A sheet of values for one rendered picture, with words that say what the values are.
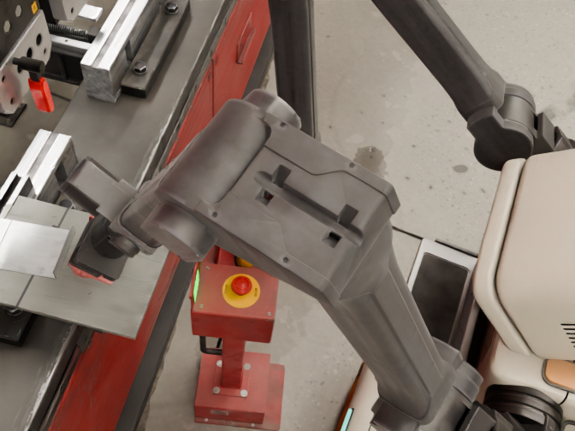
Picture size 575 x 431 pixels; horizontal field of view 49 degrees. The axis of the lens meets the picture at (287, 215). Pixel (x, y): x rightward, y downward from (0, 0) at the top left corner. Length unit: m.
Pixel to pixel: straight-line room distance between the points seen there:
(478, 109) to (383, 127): 1.70
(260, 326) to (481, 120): 0.60
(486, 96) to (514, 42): 2.28
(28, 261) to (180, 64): 0.61
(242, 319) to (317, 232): 0.87
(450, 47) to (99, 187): 0.47
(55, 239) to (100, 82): 0.42
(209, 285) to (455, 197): 1.41
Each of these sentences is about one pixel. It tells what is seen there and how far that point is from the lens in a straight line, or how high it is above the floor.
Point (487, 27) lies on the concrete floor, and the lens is 3.17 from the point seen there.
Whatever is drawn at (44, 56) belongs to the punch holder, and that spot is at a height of 1.19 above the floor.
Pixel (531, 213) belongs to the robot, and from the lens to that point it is 0.72.
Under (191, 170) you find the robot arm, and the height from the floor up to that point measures 1.58.
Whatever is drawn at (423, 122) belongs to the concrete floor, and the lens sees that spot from 2.64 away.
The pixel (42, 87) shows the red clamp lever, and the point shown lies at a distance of 0.96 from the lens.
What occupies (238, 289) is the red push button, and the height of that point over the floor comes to 0.81.
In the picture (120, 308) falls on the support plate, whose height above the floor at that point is 1.00.
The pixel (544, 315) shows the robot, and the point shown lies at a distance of 0.69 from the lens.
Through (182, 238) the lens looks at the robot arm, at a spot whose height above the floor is 1.56.
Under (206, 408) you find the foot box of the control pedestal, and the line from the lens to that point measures 1.83.
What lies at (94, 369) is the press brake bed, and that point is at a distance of 1.30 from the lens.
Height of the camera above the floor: 1.87
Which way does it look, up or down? 57 degrees down
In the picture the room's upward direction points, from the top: 10 degrees clockwise
